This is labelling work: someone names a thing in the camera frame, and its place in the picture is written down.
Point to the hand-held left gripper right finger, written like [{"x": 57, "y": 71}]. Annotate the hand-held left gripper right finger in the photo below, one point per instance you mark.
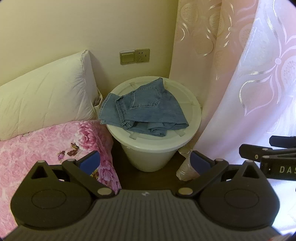
[{"x": 196, "y": 163}]

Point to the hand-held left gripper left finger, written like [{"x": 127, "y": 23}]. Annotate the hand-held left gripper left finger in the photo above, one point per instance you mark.
[{"x": 90, "y": 162}]

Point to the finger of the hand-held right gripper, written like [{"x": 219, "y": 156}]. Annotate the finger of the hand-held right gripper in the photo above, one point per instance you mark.
[
  {"x": 252, "y": 151},
  {"x": 283, "y": 141}
]

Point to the white lidded plastic bucket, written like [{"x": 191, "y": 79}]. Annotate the white lidded plastic bucket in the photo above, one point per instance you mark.
[{"x": 150, "y": 153}]

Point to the blue denim jeans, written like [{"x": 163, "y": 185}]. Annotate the blue denim jeans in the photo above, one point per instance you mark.
[{"x": 148, "y": 104}]

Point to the clear plastic bottle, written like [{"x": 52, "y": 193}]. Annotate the clear plastic bottle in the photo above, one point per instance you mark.
[{"x": 185, "y": 172}]

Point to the pink floral blanket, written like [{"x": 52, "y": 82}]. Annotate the pink floral blanket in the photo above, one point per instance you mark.
[{"x": 34, "y": 148}]

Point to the pink floral curtain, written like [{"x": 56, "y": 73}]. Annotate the pink floral curtain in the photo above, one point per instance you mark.
[{"x": 242, "y": 81}]

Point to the white pillow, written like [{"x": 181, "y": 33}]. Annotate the white pillow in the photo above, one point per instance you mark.
[{"x": 46, "y": 97}]

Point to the beige wall switch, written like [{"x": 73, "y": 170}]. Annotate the beige wall switch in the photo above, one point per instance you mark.
[{"x": 127, "y": 57}]

